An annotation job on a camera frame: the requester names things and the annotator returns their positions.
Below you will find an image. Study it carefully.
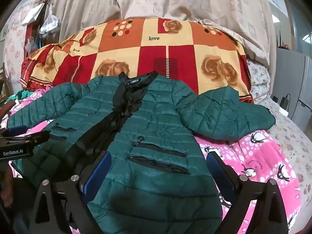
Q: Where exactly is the white paper bag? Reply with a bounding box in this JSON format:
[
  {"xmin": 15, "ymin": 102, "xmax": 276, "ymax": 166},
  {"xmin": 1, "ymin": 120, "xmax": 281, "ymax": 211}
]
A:
[{"xmin": 21, "ymin": 4, "xmax": 46, "ymax": 26}]

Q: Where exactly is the green cloth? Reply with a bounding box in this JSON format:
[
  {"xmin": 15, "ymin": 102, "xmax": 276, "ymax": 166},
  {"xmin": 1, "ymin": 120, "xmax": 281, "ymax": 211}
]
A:
[{"xmin": 5, "ymin": 88, "xmax": 35, "ymax": 102}]

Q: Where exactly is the white plastic bag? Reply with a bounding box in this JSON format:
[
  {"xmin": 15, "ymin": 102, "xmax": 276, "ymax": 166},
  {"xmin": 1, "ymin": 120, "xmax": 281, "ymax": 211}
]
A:
[{"xmin": 39, "ymin": 14, "xmax": 60, "ymax": 35}]

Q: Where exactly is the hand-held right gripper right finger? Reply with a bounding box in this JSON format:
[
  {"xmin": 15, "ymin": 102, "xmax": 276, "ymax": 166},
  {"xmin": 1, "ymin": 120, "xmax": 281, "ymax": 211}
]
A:
[{"xmin": 206, "ymin": 151, "xmax": 289, "ymax": 234}]

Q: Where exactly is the red orange rose checkered quilt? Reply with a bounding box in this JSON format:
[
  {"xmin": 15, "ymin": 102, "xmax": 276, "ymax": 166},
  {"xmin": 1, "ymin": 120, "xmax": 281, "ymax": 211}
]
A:
[{"xmin": 21, "ymin": 18, "xmax": 254, "ymax": 104}]

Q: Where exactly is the grey cabinet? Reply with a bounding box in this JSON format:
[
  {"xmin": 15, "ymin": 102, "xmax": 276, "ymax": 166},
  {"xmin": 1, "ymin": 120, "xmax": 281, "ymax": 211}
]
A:
[{"xmin": 275, "ymin": 47, "xmax": 312, "ymax": 127}]

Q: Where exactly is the dark coat rack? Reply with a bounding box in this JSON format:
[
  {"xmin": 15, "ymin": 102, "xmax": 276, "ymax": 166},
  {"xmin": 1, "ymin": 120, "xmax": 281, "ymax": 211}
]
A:
[{"xmin": 36, "ymin": 0, "xmax": 53, "ymax": 50}]

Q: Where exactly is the floral bedsheet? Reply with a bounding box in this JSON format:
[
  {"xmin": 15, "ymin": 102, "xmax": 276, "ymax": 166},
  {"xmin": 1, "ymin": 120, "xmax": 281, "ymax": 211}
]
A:
[{"xmin": 246, "ymin": 60, "xmax": 312, "ymax": 200}]

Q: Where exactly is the person's left forearm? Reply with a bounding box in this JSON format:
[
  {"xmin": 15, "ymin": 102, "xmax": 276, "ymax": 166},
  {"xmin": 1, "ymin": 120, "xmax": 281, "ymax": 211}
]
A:
[{"xmin": 0, "ymin": 166, "xmax": 14, "ymax": 209}]

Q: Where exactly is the black power adapter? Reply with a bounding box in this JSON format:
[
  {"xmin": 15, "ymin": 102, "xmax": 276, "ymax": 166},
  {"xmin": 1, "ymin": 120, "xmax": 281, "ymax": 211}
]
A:
[{"xmin": 280, "ymin": 93, "xmax": 292, "ymax": 109}]

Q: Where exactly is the pink penguin blanket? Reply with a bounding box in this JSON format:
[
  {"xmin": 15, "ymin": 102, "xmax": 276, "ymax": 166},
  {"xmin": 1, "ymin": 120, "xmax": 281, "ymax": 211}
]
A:
[{"xmin": 7, "ymin": 88, "xmax": 304, "ymax": 234}]

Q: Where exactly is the beige patterned curtain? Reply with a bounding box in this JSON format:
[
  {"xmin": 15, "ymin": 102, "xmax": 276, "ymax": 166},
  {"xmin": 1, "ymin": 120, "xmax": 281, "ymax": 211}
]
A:
[{"xmin": 46, "ymin": 0, "xmax": 271, "ymax": 67}]

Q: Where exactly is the black router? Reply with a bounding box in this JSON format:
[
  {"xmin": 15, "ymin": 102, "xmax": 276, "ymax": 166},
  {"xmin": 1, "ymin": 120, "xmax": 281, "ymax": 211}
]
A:
[{"xmin": 276, "ymin": 30, "xmax": 290, "ymax": 50}]

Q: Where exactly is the green puffer jacket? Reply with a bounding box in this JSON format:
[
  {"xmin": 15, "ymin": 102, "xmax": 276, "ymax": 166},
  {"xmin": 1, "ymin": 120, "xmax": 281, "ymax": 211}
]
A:
[{"xmin": 7, "ymin": 71, "xmax": 276, "ymax": 232}]

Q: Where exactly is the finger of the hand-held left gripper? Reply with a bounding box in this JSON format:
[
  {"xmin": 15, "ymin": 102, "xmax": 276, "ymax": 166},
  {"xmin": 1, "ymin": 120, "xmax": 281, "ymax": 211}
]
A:
[
  {"xmin": 6, "ymin": 125, "xmax": 28, "ymax": 136},
  {"xmin": 0, "ymin": 131, "xmax": 51, "ymax": 149}
]

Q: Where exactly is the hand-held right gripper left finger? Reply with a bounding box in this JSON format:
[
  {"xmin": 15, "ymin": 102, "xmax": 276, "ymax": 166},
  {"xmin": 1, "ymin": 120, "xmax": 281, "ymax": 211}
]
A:
[{"xmin": 24, "ymin": 151, "xmax": 113, "ymax": 234}]

